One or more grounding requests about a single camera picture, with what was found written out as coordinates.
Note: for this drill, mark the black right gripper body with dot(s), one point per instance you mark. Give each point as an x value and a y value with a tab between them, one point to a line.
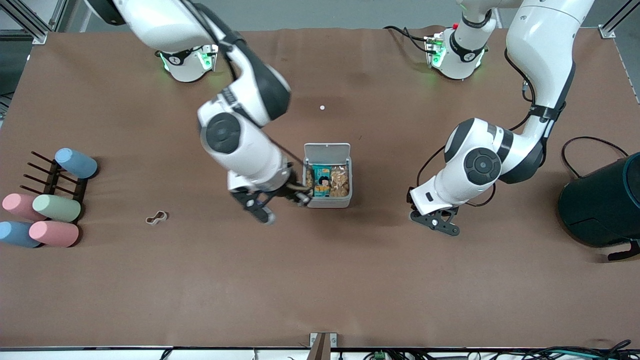
291	192

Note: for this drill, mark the white square lidded bin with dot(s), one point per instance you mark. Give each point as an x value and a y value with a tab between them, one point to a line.
327	152

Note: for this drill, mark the beige looped band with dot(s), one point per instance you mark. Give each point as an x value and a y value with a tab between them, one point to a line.
147	219

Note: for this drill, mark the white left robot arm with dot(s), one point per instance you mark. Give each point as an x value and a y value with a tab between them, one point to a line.
480	165

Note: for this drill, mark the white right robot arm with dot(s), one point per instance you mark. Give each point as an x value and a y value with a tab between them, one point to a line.
235	135

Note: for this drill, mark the teal snack packet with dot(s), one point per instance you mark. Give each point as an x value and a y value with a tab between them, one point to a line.
321	181

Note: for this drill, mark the clear brown snack bag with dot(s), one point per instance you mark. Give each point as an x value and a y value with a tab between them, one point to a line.
340	181

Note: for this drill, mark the brown paper table cover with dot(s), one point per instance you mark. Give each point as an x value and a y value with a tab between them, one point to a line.
320	280

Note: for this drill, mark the green terminal connector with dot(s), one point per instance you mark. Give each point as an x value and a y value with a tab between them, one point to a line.
380	355

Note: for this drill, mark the dark teal electric kettle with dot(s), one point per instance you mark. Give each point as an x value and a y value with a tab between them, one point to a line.
600	207

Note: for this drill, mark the light blue plastic cup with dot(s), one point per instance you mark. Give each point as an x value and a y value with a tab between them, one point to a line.
17	234
76	163

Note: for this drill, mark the pale green plastic cup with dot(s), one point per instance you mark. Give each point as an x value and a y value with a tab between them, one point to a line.
56	208

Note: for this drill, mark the black pronged cup rack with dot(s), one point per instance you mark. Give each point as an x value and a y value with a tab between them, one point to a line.
52	181

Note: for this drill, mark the pink plastic cup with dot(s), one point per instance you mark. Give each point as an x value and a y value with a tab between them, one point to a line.
20	206
54	233

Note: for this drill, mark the grey metal table bracket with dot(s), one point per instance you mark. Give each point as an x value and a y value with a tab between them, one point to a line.
322	345

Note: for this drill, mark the aluminium frame post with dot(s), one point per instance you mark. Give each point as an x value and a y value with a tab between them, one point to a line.
607	33
35	27

